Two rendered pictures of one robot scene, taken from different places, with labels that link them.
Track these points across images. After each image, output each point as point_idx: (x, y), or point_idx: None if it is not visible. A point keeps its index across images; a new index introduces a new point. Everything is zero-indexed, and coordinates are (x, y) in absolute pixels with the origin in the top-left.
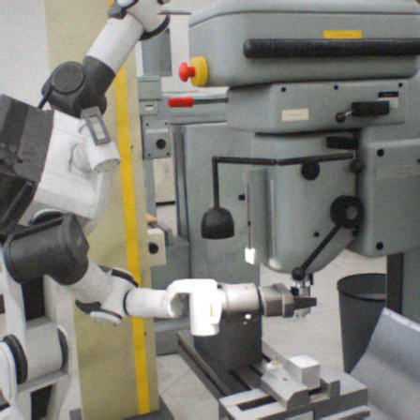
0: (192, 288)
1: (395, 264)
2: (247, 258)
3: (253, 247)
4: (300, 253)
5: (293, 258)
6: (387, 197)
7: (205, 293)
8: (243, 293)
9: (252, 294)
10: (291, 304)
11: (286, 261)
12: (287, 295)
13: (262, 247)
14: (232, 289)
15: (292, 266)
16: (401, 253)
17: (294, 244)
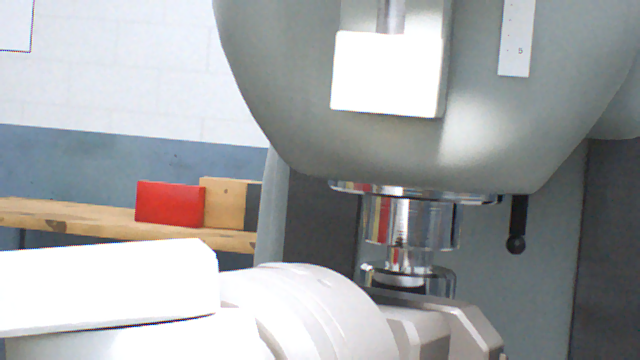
0: (121, 285)
1: (325, 246)
2: (366, 89)
3: (438, 11)
4: (626, 63)
5: (601, 86)
6: None
7: (209, 321)
8: (340, 312)
9: (370, 315)
10: (498, 348)
11: (569, 101)
12: (468, 309)
13: (449, 22)
14: (279, 288)
15: (569, 137)
16: (358, 204)
17: (629, 7)
